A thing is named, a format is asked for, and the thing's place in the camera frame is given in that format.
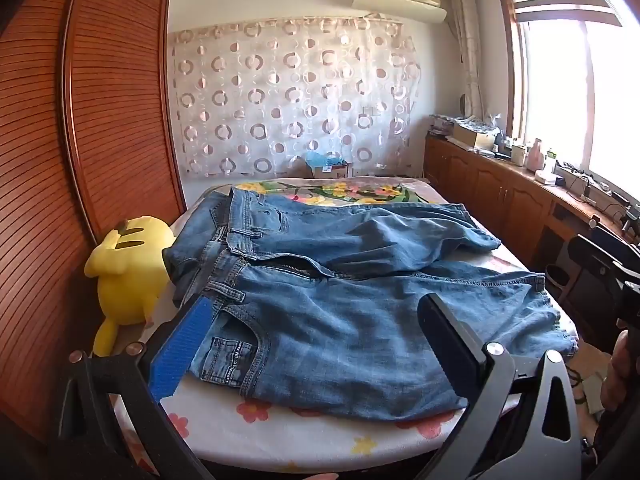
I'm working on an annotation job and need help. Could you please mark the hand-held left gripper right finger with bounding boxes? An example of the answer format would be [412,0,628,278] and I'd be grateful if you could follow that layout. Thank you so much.
[417,292,583,480]

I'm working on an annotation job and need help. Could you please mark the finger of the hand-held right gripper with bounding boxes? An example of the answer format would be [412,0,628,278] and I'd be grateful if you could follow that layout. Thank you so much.
[612,260,640,286]
[570,234,626,267]

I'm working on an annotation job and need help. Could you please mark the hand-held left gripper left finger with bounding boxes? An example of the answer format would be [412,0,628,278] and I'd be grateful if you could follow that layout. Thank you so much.
[50,295,221,480]

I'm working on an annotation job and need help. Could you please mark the blue denim pants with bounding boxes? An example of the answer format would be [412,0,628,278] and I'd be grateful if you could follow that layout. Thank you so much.
[162,185,576,421]

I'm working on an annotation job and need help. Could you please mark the person's right hand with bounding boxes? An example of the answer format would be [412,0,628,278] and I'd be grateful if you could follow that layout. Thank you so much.
[601,330,640,413]

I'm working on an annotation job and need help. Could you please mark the black small tripod device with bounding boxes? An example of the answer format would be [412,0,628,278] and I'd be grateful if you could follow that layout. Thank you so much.
[619,204,640,241]

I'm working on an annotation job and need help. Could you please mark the dark waste bin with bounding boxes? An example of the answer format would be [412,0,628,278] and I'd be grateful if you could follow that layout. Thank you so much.
[545,265,568,292]

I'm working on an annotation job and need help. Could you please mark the yellow plush toy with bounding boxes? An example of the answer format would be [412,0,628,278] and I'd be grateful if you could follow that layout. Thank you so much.
[84,216,176,357]

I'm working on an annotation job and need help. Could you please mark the pink bottle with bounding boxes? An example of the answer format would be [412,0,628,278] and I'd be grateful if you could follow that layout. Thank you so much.
[527,138,546,171]

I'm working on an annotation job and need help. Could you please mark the wooden cabinet row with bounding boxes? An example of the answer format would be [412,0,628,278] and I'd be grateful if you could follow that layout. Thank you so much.
[424,132,640,281]

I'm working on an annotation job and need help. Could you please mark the white strawberry printed sheet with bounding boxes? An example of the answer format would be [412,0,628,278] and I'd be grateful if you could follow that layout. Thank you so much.
[115,245,581,473]

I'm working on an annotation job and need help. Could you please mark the wooden framed window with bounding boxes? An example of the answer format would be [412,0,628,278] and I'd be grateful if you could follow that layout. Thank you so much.
[497,0,640,196]

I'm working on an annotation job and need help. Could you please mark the plain brown cardboard box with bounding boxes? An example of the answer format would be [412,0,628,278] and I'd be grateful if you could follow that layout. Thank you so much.
[452,122,501,150]

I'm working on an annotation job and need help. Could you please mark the floral blanket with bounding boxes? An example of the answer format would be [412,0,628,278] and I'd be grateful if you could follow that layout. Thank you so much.
[200,176,441,206]

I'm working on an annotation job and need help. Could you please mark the small printed cardboard box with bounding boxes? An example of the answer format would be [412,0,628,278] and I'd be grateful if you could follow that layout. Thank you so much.
[312,160,349,179]

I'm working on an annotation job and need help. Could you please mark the blue plastic bag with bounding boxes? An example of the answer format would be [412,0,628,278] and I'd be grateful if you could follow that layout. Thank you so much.
[305,151,346,168]

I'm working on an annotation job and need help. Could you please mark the cream tied window curtain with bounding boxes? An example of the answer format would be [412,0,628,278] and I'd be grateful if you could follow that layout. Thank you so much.
[448,0,483,121]

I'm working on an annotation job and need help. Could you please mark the wooden louvered wardrobe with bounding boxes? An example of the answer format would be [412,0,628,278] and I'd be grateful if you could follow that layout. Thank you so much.
[0,0,188,456]

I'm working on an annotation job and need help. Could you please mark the circle patterned sheer curtain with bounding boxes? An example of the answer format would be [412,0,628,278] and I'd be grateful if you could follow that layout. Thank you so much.
[167,16,418,178]

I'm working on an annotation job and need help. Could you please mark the power strip with cables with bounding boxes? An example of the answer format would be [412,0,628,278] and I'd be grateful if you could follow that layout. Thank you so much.
[557,162,611,197]

